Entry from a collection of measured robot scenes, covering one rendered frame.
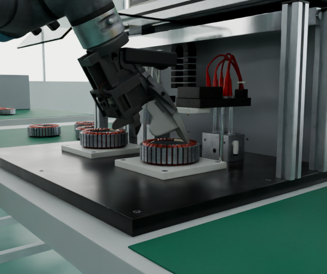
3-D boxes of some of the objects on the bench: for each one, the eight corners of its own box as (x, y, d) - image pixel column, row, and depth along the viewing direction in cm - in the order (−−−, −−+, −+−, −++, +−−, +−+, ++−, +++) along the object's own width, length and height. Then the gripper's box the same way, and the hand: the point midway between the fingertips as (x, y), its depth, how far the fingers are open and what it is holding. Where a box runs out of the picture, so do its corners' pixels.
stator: (165, 169, 66) (165, 147, 65) (128, 159, 74) (128, 140, 74) (211, 161, 73) (212, 141, 72) (173, 153, 81) (173, 135, 81)
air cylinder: (227, 162, 78) (228, 135, 77) (201, 157, 84) (201, 131, 83) (244, 159, 81) (245, 133, 81) (217, 154, 87) (218, 130, 86)
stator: (42, 132, 145) (42, 123, 144) (67, 134, 140) (67, 124, 140) (20, 136, 134) (19, 125, 134) (46, 138, 130) (45, 127, 129)
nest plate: (163, 180, 63) (163, 172, 63) (114, 166, 75) (114, 159, 75) (226, 168, 73) (227, 161, 72) (174, 157, 84) (174, 151, 84)
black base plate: (132, 237, 45) (132, 218, 45) (-17, 158, 95) (-18, 149, 94) (338, 178, 74) (339, 166, 74) (141, 141, 124) (141, 134, 123)
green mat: (-29, 158, 95) (-29, 157, 95) (-70, 134, 142) (-70, 134, 142) (232, 131, 153) (232, 130, 153) (141, 120, 200) (141, 120, 200)
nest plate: (91, 159, 82) (91, 153, 82) (61, 150, 94) (61, 144, 93) (148, 151, 91) (148, 146, 91) (115, 144, 103) (115, 139, 103)
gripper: (54, 60, 68) (106, 151, 76) (115, 52, 52) (171, 168, 61) (92, 37, 72) (137, 127, 80) (159, 24, 57) (205, 137, 65)
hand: (162, 136), depth 72 cm, fingers open, 14 cm apart
